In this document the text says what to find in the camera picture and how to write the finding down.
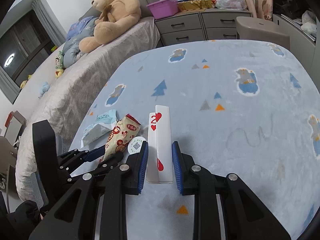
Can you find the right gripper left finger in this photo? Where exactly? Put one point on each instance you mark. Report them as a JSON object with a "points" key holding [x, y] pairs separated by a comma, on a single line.
{"points": [[97, 201]]}

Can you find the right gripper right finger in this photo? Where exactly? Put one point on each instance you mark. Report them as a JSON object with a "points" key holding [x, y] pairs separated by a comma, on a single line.
{"points": [[223, 206]]}

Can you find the white blue tissue pack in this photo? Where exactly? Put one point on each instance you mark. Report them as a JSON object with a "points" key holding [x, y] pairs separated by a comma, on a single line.
{"points": [[103, 124]]}

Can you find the red patterned snack wrapper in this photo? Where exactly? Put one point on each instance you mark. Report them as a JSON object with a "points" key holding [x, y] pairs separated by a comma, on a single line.
{"points": [[122, 133]]}

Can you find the white playing card box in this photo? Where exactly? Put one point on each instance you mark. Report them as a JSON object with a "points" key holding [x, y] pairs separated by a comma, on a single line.
{"points": [[160, 165]]}

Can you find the bed with grey sheet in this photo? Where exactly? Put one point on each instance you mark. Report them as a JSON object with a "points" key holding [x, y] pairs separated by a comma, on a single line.
{"points": [[69, 98]]}

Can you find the small blue plush toy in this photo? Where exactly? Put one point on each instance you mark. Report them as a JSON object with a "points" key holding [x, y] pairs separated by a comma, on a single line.
{"points": [[45, 87]]}

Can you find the round white QR sticker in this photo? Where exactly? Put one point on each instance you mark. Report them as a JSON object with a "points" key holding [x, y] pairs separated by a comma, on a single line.
{"points": [[135, 145]]}

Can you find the light blue patterned blanket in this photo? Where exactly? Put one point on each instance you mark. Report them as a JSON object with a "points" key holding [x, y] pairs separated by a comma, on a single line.
{"points": [[239, 106]]}

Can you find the small green plush doll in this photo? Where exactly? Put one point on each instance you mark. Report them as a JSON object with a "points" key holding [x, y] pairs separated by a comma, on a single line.
{"points": [[59, 67]]}

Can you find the folded light blue quilt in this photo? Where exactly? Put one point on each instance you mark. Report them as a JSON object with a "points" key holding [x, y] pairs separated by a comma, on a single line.
{"points": [[77, 32]]}

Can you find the large tan teddy bear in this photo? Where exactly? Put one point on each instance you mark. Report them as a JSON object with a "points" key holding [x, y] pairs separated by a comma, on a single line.
{"points": [[117, 17]]}

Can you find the grey plastic stool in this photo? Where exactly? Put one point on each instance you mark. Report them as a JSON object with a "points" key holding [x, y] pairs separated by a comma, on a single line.
{"points": [[249, 28]]}

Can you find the purple plastic bin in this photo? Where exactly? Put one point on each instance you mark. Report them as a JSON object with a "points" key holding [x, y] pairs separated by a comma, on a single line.
{"points": [[163, 9]]}

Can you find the grey drawer nightstand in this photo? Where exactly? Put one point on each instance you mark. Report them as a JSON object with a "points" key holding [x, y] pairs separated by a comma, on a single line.
{"points": [[209, 24]]}

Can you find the pink floral gift bags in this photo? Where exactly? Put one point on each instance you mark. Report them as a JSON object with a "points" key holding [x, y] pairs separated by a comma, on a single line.
{"points": [[262, 9]]}

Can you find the gold gift boxes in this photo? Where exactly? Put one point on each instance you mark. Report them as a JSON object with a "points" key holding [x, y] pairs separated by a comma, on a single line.
{"points": [[195, 5]]}

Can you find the clear plastic bag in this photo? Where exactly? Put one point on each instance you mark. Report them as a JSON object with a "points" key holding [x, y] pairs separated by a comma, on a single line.
{"points": [[231, 4]]}

